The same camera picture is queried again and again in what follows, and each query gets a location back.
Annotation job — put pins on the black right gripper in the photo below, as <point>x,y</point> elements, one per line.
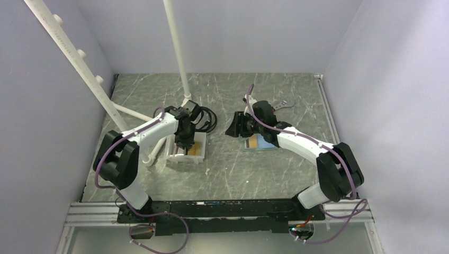
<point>236,127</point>

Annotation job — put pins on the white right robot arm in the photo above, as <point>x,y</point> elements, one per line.
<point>338,171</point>

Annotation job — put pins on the orange credit card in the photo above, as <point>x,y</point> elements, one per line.
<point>194,150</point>

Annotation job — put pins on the red handled adjustable wrench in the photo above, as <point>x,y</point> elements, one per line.
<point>283,104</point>

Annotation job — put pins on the aluminium extrusion frame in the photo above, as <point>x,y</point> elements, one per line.
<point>86,214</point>

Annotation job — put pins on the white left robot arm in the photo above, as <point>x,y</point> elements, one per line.
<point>117,160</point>

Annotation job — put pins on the gold striped credit card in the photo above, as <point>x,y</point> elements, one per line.
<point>251,143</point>

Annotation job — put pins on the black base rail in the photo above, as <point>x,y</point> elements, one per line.
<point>244,215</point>

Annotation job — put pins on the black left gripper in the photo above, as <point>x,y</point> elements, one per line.
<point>188,142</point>

